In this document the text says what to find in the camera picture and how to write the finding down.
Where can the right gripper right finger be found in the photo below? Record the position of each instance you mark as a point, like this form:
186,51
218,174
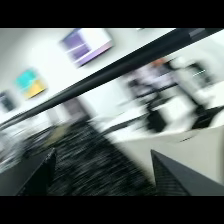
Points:
180,181

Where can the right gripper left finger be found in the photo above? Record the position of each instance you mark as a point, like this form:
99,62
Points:
36,180

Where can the black white speckled garment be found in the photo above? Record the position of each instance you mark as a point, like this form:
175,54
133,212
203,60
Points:
93,166

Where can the teal yellow wall picture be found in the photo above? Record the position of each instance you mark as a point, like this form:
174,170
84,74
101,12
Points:
31,83

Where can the purple wall picture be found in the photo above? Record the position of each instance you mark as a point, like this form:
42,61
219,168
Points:
86,45

